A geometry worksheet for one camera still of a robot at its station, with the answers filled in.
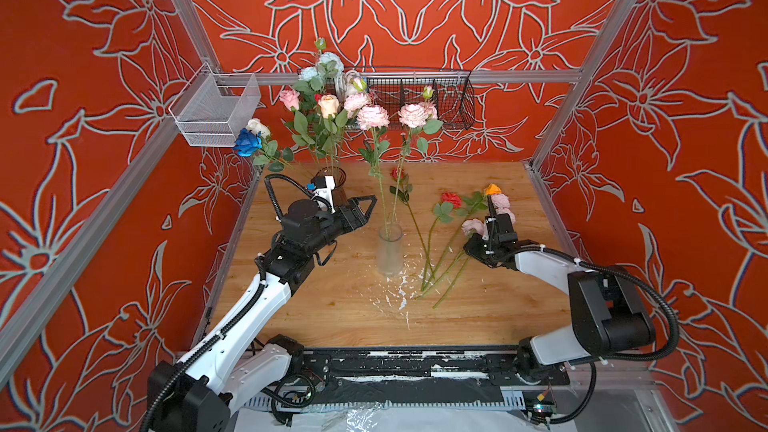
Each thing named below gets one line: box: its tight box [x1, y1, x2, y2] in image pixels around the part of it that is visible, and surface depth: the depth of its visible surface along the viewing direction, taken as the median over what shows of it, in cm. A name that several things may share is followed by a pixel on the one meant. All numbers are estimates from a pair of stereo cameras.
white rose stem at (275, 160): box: [246, 118, 307, 175], surface depth 73 cm
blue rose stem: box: [234, 128, 306, 175], surface depth 70 cm
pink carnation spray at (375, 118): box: [344, 77, 391, 241], surface depth 69 cm
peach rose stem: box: [318, 94, 348, 175], surface depth 73 cm
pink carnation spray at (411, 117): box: [391, 85, 444, 234], surface depth 75 cm
